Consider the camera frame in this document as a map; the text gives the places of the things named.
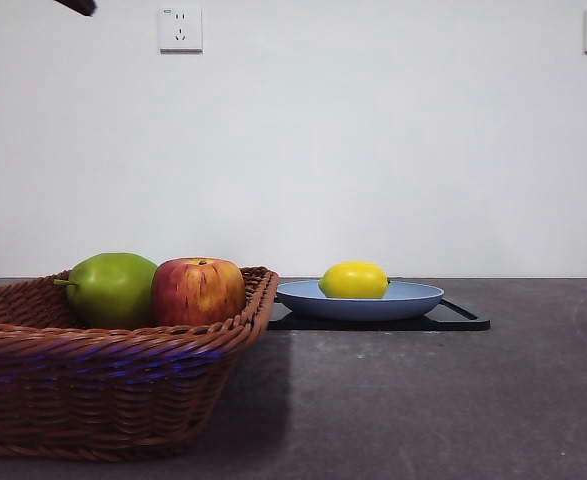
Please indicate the black flat tray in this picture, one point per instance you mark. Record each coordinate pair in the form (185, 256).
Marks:
(465, 322)

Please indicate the green pear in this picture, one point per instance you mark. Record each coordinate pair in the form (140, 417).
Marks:
(113, 290)

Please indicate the blue plate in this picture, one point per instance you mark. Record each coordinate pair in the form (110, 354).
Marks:
(363, 307)

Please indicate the yellow lemon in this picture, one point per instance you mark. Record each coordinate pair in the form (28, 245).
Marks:
(353, 280)

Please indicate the brown wicker basket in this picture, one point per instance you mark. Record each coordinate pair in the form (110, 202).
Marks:
(123, 390)

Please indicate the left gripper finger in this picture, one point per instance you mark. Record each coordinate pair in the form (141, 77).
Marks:
(80, 6)

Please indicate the red apple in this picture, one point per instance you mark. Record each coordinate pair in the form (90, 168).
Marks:
(198, 292)

